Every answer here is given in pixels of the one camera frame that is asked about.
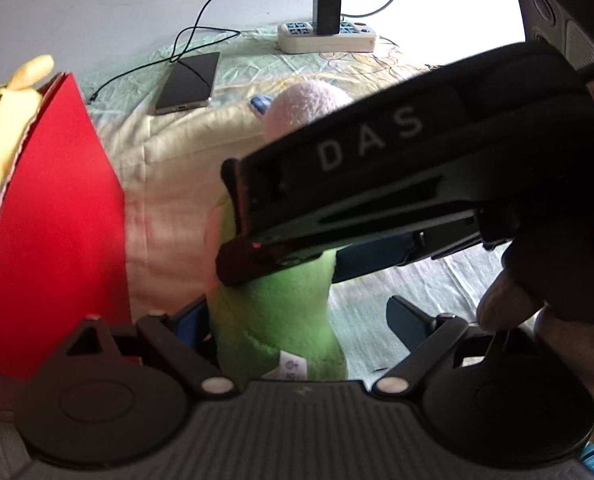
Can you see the black charger adapter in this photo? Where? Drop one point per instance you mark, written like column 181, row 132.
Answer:
column 326, row 17

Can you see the yellow tiger plush toy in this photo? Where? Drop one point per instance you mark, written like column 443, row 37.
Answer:
column 19, row 101

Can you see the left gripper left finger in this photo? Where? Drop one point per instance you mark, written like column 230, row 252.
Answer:
column 182, row 346

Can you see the green cartoon bed sheet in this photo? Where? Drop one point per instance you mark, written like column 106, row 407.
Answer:
column 497, row 407

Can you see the right human hand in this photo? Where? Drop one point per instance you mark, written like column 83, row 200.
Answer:
column 506, row 304

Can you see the red cardboard box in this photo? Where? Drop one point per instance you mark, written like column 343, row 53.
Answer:
column 62, row 239

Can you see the black smartphone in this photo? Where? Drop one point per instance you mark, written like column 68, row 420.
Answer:
column 189, row 84

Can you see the white power strip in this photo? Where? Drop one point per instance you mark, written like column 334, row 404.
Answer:
column 300, row 37

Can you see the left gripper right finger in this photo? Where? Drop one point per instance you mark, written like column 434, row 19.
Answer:
column 417, row 339

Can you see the green plush doll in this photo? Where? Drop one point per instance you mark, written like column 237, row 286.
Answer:
column 270, row 316

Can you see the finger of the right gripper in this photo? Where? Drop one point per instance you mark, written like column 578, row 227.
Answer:
column 366, row 258
column 241, row 261

